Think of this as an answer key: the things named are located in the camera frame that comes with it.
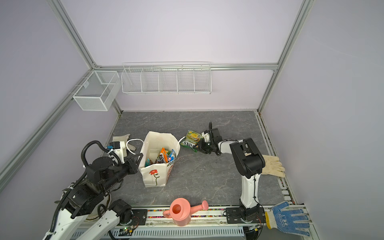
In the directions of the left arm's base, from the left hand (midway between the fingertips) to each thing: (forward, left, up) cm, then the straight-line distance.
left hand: (143, 157), depth 66 cm
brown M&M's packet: (+2, -6, -8) cm, 10 cm away
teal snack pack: (-2, -2, -1) cm, 3 cm away
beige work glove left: (+29, +26, -26) cm, 47 cm away
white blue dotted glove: (-26, -65, -25) cm, 75 cm away
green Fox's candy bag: (+22, -22, -22) cm, 38 cm away
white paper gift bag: (-5, -4, -10) cm, 12 cm away
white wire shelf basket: (+57, -7, +3) cm, 58 cm away
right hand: (+17, -24, -25) cm, 39 cm away
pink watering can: (-20, -16, -14) cm, 30 cm away
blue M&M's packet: (+4, -12, -8) cm, 15 cm away
